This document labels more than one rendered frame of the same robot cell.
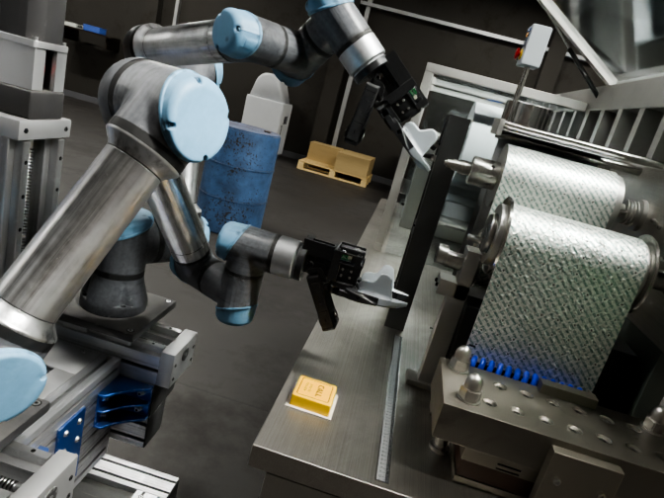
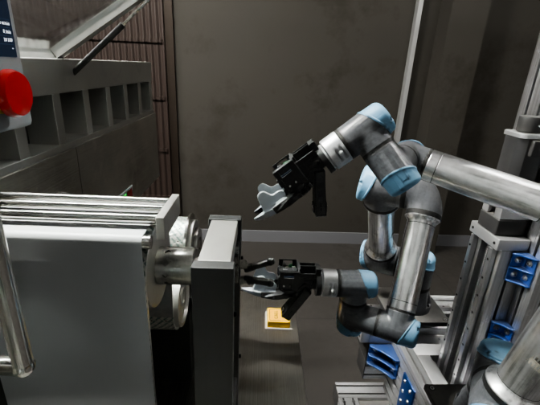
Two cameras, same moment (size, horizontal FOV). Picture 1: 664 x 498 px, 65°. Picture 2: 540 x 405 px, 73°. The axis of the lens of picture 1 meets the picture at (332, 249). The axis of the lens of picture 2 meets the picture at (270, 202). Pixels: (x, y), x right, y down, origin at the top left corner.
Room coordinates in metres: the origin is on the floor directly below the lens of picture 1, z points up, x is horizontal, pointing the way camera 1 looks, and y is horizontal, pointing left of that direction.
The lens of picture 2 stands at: (1.76, -0.20, 1.66)
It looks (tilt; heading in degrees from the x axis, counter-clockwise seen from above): 20 degrees down; 173
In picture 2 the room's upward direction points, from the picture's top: 3 degrees clockwise
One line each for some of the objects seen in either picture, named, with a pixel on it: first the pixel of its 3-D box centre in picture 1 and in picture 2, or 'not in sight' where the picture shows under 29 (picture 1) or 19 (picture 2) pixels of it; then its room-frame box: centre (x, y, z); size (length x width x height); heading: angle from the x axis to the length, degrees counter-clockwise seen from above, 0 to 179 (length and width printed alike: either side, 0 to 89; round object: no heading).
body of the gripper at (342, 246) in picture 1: (330, 266); (298, 279); (0.92, -0.01, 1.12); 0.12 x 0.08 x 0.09; 84
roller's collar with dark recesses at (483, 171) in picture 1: (483, 172); (177, 265); (1.21, -0.29, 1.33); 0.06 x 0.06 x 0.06; 84
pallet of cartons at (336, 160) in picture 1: (338, 162); not in sight; (9.83, 0.31, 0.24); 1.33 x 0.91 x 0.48; 86
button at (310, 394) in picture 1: (313, 395); (278, 317); (0.82, -0.04, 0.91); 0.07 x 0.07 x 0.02; 84
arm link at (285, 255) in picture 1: (289, 257); (327, 283); (0.93, 0.07, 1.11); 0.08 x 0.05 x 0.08; 174
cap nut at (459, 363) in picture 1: (461, 357); not in sight; (0.83, -0.26, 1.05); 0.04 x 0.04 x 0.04
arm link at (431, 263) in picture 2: not in sight; (415, 265); (0.64, 0.50, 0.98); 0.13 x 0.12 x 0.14; 56
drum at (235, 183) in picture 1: (237, 177); not in sight; (4.74, 1.01, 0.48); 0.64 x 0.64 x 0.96
